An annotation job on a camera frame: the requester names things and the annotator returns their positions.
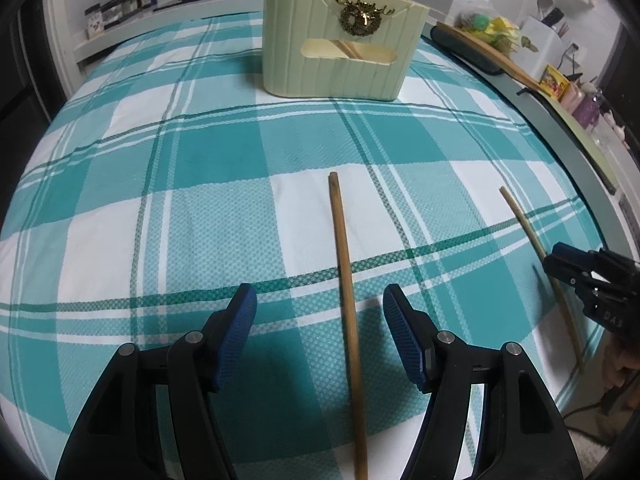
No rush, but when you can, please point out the purple bottle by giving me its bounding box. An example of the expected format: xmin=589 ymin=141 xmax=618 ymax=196
xmin=572 ymin=87 xmax=603 ymax=128

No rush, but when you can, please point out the pink cup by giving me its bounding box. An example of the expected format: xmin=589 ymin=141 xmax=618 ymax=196
xmin=560 ymin=82 xmax=586 ymax=111

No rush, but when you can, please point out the yellow box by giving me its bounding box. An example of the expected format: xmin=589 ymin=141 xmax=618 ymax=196
xmin=540 ymin=64 xmax=571 ymax=98

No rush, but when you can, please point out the teal plaid tablecloth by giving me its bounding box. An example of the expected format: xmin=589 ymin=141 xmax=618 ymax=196
xmin=0 ymin=7 xmax=621 ymax=480

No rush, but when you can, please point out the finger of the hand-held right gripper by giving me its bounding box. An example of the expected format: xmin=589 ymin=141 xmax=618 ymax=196
xmin=552 ymin=242 xmax=601 ymax=263
xmin=544 ymin=256 xmax=593 ymax=302

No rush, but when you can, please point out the wooden cutting board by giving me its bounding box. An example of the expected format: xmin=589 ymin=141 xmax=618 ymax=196
xmin=436 ymin=21 xmax=543 ymax=92

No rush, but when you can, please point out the green cutting board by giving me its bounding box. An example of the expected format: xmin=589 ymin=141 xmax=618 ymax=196
xmin=560 ymin=105 xmax=619 ymax=195

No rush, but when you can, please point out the white knife block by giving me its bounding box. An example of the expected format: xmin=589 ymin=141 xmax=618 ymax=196
xmin=520 ymin=15 xmax=576 ymax=83

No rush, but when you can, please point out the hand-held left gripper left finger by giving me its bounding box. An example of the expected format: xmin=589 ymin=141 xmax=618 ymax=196
xmin=54 ymin=282 xmax=258 ymax=480

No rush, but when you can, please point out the plastic bag with sponges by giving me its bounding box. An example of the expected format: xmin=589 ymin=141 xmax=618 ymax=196
xmin=457 ymin=0 xmax=538 ymax=56

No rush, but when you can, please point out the person's right hand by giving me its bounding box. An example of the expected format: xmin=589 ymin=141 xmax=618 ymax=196
xmin=601 ymin=332 xmax=640 ymax=393

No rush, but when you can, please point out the cream utensil holder box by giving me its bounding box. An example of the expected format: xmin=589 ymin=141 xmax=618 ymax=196
xmin=263 ymin=0 xmax=428 ymax=102

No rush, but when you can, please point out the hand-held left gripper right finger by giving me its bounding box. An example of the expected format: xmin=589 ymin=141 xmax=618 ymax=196
xmin=382 ymin=284 xmax=585 ymax=480

